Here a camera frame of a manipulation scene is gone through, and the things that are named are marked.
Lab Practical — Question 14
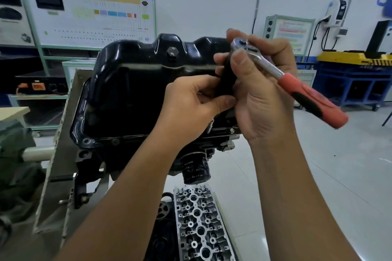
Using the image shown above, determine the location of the person's right hand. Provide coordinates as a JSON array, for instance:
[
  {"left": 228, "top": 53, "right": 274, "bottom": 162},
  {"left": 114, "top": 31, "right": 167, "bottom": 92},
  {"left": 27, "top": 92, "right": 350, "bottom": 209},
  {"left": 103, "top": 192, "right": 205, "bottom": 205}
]
[{"left": 213, "top": 28, "right": 298, "bottom": 149}]

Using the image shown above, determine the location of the person's left hand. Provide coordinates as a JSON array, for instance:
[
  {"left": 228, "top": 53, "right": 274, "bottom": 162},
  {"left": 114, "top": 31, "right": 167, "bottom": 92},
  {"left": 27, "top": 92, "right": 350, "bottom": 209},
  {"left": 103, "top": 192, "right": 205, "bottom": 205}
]
[{"left": 154, "top": 74, "right": 237, "bottom": 155}]

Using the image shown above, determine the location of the black socket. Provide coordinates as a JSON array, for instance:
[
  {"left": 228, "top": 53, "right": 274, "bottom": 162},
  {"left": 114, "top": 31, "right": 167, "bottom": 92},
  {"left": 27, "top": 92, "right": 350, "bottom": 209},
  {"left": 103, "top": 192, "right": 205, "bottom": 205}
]
[{"left": 214, "top": 53, "right": 238, "bottom": 100}]

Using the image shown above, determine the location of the red-handled ratchet wrench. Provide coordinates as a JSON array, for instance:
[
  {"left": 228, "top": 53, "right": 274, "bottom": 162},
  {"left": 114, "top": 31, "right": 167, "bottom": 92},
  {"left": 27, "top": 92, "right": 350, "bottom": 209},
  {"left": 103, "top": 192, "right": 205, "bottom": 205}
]
[{"left": 230, "top": 38, "right": 350, "bottom": 130}]

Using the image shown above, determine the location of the person's left forearm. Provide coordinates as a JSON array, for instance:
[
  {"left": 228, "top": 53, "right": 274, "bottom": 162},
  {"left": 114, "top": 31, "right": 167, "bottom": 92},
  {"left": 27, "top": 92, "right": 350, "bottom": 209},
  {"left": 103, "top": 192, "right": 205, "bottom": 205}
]
[{"left": 53, "top": 129, "right": 186, "bottom": 261}]

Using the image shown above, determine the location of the person's right forearm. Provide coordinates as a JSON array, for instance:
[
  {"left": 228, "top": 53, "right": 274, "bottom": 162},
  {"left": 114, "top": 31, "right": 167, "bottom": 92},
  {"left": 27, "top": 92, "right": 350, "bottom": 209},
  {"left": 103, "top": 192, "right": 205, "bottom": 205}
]
[{"left": 247, "top": 123, "right": 362, "bottom": 261}]

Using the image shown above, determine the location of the small green-framed training board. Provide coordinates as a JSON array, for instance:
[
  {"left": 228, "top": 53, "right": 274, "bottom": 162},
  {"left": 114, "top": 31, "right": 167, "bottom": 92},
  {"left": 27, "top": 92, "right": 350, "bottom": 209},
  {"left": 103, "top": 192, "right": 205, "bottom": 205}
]
[{"left": 263, "top": 14, "right": 316, "bottom": 57}]

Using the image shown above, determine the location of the black oil filter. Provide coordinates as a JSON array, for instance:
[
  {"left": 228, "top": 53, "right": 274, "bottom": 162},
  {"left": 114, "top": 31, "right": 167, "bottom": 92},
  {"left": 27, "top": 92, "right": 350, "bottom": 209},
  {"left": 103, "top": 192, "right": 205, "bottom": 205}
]
[{"left": 180, "top": 151, "right": 210, "bottom": 185}]

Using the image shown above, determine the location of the black oil pan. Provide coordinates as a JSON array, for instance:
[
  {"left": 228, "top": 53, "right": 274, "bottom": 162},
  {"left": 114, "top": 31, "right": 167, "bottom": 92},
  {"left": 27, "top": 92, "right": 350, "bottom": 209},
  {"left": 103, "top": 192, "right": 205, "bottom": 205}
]
[{"left": 70, "top": 33, "right": 240, "bottom": 149}]

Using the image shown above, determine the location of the blue workbench with yellow top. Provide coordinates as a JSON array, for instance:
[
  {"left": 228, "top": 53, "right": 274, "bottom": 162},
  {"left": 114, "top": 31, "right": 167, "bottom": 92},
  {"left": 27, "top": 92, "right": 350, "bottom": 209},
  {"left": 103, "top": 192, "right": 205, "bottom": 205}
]
[{"left": 315, "top": 51, "right": 392, "bottom": 112}]

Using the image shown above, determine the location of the metal timing sprocket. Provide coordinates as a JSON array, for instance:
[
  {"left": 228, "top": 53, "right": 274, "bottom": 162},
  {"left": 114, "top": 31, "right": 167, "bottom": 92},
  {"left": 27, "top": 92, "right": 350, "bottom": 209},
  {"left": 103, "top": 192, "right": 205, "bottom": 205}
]
[{"left": 157, "top": 193, "right": 176, "bottom": 222}]

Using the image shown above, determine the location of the silver cylinder head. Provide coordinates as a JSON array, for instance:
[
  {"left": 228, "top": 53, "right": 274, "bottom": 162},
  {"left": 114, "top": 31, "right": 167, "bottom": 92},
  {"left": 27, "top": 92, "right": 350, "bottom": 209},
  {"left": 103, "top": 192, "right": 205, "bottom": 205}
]
[{"left": 173, "top": 185, "right": 239, "bottom": 261}]

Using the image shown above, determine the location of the engine block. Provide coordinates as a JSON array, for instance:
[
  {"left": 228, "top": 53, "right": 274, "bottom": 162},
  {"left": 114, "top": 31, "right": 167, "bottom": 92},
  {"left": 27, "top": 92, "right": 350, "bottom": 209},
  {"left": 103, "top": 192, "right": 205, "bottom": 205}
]
[{"left": 72, "top": 134, "right": 241, "bottom": 209}]

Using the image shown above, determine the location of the black engine cover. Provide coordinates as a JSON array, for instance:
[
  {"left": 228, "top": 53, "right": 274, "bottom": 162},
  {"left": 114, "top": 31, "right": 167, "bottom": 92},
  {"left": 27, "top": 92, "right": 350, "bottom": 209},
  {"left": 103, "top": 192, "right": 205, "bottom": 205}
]
[{"left": 148, "top": 217, "right": 182, "bottom": 261}]

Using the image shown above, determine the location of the large white training board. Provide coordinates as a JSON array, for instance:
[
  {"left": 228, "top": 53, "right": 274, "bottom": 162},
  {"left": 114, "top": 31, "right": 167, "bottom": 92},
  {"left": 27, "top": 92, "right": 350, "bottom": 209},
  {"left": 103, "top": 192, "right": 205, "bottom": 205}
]
[{"left": 16, "top": 0, "right": 157, "bottom": 51}]

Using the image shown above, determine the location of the metal engine stand plate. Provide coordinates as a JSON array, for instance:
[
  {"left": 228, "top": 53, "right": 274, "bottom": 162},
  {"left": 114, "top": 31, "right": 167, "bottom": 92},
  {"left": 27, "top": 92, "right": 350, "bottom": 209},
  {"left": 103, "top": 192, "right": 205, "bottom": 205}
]
[{"left": 32, "top": 68, "right": 111, "bottom": 249}]

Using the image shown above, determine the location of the black box with orange connector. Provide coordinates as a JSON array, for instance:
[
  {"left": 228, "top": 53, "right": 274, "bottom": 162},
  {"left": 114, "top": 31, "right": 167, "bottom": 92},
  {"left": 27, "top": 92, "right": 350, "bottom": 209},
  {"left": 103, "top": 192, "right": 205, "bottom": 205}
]
[{"left": 15, "top": 75, "right": 68, "bottom": 94}]

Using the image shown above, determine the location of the white stand shaft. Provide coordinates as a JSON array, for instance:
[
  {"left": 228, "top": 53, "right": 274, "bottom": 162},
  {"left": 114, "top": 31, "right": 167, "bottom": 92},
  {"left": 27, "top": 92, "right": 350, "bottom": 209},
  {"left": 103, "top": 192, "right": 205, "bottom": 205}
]
[{"left": 22, "top": 146, "right": 56, "bottom": 162}]

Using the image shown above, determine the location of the wooden table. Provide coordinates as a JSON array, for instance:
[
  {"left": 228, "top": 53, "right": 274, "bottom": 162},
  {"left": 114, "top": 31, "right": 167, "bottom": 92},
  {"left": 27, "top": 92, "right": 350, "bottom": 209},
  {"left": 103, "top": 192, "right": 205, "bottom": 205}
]
[{"left": 0, "top": 106, "right": 31, "bottom": 124}]

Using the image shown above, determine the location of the green stand gearbox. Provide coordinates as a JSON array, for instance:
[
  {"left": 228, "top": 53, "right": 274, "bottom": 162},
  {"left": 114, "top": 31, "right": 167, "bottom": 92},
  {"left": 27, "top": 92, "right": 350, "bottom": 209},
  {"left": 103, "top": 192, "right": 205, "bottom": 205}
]
[{"left": 0, "top": 118, "right": 46, "bottom": 249}]

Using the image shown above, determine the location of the grey instrument panel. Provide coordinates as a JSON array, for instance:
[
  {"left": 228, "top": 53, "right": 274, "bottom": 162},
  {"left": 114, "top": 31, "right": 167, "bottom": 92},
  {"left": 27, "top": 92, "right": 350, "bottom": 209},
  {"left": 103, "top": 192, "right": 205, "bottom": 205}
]
[{"left": 0, "top": 0, "right": 37, "bottom": 48}]

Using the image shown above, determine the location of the white wall charger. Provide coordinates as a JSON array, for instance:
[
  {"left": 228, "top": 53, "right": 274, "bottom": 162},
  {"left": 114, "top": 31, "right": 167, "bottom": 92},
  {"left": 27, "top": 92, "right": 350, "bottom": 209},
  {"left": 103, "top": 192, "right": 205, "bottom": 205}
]
[{"left": 322, "top": 0, "right": 348, "bottom": 29}]

